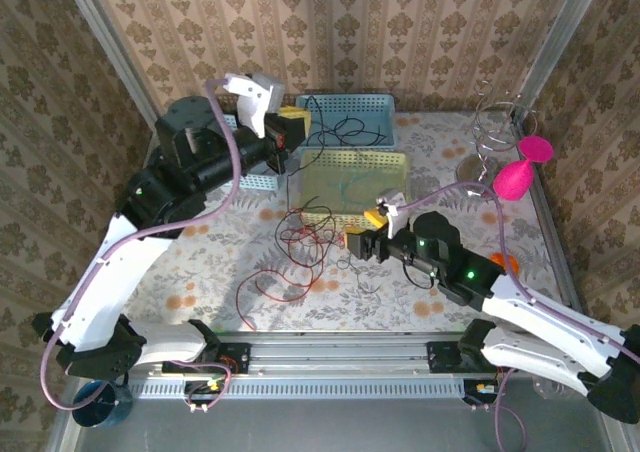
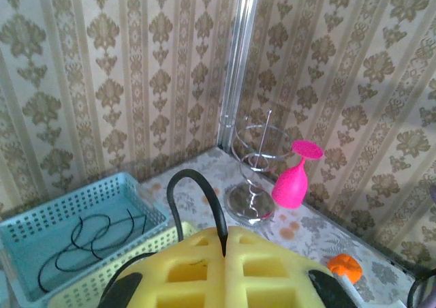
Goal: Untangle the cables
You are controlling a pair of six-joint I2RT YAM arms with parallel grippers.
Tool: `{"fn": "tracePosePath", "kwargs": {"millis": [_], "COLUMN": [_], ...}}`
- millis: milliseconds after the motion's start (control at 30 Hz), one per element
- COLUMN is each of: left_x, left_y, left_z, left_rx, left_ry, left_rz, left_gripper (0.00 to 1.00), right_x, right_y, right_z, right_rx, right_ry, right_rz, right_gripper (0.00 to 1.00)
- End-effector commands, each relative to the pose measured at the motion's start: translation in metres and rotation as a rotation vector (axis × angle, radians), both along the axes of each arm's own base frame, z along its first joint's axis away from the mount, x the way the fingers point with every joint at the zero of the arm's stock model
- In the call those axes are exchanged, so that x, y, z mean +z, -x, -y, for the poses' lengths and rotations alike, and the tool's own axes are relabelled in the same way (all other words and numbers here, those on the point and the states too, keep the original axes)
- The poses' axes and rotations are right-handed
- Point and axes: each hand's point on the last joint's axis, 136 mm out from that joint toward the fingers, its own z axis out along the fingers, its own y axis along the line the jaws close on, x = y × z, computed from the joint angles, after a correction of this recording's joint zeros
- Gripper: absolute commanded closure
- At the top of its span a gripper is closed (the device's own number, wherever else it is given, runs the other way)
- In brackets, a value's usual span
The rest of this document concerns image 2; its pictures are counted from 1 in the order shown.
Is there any right gripper black wire loop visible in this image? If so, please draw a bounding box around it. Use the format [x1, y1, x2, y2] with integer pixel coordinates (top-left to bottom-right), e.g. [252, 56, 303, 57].
[407, 269, 436, 308]

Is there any floral tablecloth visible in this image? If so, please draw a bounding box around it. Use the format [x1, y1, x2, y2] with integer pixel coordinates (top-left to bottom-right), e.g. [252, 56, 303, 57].
[136, 146, 418, 308]

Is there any pink wine glass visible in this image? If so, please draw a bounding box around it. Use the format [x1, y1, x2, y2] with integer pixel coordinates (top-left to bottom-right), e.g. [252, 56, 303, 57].
[271, 139, 324, 209]

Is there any black cable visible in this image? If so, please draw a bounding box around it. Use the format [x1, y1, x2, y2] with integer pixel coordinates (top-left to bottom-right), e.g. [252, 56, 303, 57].
[114, 168, 228, 278]
[37, 208, 149, 294]

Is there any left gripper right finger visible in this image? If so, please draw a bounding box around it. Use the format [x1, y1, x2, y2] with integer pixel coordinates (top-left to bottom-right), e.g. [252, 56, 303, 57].
[224, 225, 359, 308]

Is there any yellow plastic basket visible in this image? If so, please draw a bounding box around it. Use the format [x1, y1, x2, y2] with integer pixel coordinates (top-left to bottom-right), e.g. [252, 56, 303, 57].
[47, 221, 198, 308]

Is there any large blue plastic basket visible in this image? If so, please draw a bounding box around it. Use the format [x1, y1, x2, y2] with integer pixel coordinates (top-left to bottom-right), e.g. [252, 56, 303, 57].
[0, 171, 171, 308]

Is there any orange round object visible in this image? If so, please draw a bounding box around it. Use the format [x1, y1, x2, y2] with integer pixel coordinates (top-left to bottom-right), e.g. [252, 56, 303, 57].
[326, 253, 364, 284]

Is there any spiral metal wire stand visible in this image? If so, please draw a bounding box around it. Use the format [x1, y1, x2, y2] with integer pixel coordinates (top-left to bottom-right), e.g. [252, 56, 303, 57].
[224, 109, 292, 226]

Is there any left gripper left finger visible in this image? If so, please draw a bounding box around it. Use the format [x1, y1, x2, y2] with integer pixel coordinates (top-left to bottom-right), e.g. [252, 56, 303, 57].
[97, 226, 228, 308]

